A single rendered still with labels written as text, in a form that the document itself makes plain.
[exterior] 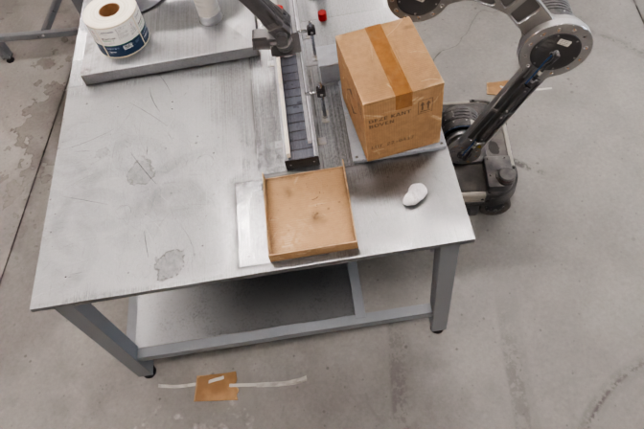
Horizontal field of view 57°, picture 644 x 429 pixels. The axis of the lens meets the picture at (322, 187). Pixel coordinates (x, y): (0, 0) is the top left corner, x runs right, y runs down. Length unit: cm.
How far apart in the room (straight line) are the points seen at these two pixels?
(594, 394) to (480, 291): 56
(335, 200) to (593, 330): 126
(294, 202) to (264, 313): 66
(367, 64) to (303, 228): 52
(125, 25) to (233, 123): 55
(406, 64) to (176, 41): 98
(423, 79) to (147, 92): 106
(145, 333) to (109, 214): 64
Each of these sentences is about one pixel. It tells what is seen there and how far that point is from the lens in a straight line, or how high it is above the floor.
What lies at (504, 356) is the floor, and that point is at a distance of 253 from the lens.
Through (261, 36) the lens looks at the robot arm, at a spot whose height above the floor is 111.
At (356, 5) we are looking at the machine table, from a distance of 244.
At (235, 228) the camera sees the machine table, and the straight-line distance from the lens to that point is 184.
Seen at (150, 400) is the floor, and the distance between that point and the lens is 263.
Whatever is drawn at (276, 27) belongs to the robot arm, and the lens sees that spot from 187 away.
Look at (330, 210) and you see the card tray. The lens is 181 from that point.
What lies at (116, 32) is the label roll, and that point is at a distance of 234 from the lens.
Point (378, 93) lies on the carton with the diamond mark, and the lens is 170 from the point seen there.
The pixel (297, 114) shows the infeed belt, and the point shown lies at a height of 88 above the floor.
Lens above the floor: 237
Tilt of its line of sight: 55 degrees down
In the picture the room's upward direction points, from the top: 12 degrees counter-clockwise
